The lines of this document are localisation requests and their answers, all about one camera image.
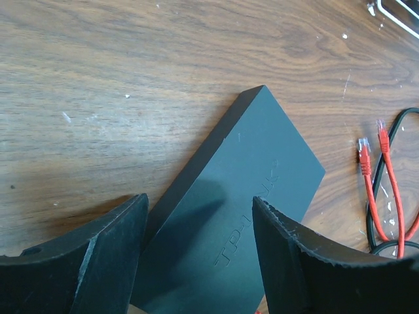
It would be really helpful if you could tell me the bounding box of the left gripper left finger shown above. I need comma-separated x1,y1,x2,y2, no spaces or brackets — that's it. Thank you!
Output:
1,194,149,313

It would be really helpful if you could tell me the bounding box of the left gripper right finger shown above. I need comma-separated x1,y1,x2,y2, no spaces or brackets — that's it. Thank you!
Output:
252,197,418,313

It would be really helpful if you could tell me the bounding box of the black network switch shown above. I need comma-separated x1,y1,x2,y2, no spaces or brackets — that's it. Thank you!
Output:
130,85,325,313

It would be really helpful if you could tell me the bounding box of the black cable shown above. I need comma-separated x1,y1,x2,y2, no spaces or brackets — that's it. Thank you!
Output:
365,107,419,256

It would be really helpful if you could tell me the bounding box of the white wire dish rack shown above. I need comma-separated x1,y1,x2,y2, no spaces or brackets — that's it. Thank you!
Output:
376,0,418,33

